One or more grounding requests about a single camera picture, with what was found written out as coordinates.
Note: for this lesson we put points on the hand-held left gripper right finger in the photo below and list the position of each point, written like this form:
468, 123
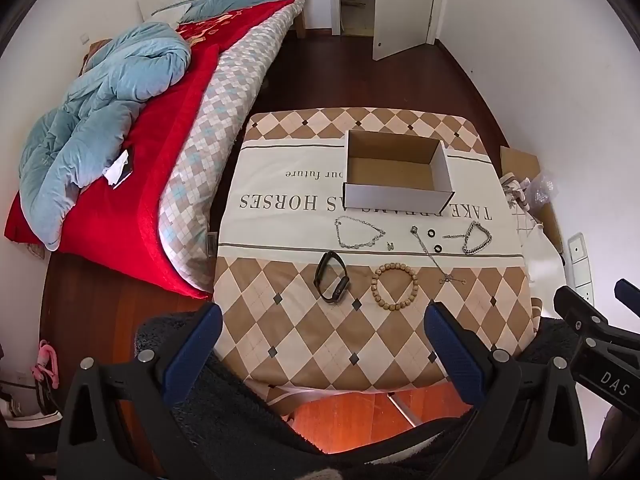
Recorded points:
450, 350

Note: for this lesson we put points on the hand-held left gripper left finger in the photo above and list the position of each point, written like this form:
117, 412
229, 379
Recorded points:
195, 345

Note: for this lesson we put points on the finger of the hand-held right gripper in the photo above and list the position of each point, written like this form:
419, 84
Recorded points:
627, 295
575, 302

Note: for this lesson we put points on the black smart band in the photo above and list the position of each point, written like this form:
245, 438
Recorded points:
341, 286

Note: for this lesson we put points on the cardboard box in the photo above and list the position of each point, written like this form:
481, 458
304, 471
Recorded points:
390, 167

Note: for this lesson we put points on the metal table leg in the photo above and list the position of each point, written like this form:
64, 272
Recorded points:
405, 407

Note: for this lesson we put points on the diamond pattern printed tablecloth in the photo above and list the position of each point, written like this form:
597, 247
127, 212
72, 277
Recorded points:
280, 320

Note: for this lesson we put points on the dark fleece clothing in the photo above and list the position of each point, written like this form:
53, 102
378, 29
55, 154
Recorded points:
240, 425

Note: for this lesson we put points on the clear plastic bag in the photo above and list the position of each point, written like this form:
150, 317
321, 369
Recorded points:
544, 192

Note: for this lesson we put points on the flat cardboard sheet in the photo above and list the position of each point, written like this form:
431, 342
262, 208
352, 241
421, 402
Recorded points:
520, 160

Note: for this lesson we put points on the pink slipper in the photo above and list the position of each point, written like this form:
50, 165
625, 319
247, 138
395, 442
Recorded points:
42, 360

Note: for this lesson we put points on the bed with red blanket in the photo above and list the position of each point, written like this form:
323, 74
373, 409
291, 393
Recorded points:
150, 185
215, 110

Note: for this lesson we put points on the black phone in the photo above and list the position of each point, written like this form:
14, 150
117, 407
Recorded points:
127, 174

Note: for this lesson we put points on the black white sneaker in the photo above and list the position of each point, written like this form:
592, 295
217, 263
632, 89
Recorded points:
20, 405

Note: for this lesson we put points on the white paper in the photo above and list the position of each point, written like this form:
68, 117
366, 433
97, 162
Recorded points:
116, 170

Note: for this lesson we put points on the light blue duvet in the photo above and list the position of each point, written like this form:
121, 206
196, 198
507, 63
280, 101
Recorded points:
100, 110

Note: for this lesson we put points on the white door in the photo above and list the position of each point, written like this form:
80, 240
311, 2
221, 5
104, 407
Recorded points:
400, 5

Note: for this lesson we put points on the wooden bed frame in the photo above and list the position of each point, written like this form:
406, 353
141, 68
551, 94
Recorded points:
301, 25

